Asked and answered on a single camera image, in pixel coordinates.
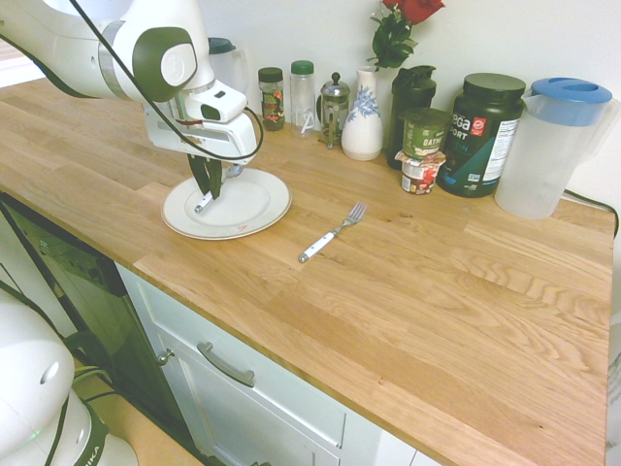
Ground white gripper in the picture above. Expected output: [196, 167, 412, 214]
[143, 101, 258, 200]

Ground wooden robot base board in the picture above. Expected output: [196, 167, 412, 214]
[72, 373, 205, 466]

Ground white plate with gold rim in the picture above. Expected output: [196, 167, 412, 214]
[160, 167, 293, 242]

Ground spice jar with dark lid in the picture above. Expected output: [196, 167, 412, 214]
[257, 66, 286, 132]

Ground clear pitcher with teal lid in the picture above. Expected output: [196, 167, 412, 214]
[208, 37, 251, 106]

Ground clear bottle with green lid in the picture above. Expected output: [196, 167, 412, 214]
[289, 59, 317, 132]

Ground glass french press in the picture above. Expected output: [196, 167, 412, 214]
[315, 71, 351, 150]

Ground white vase with blue flowers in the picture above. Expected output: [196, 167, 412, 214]
[341, 65, 384, 161]

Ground red and white yogurt cup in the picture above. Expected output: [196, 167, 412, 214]
[393, 149, 447, 195]

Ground green oatmeal cup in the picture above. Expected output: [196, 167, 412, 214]
[397, 107, 452, 161]

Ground black shaker bottle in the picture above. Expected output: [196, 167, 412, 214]
[386, 64, 438, 170]

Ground red roses bunch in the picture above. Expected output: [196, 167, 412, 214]
[369, 0, 446, 73]

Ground black protein powder tub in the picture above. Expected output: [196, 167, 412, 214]
[435, 72, 528, 199]

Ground translucent pitcher with blue lid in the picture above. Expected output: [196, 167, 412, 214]
[493, 76, 620, 219]

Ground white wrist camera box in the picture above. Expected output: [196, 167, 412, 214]
[182, 88, 249, 123]

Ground fork with white handle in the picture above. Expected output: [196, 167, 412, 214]
[297, 201, 369, 264]

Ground silver drawer handle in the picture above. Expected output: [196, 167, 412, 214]
[196, 341, 257, 388]

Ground white drawer with metal handle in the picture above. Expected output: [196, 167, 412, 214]
[115, 264, 418, 466]

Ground black power cable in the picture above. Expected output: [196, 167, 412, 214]
[562, 188, 621, 229]

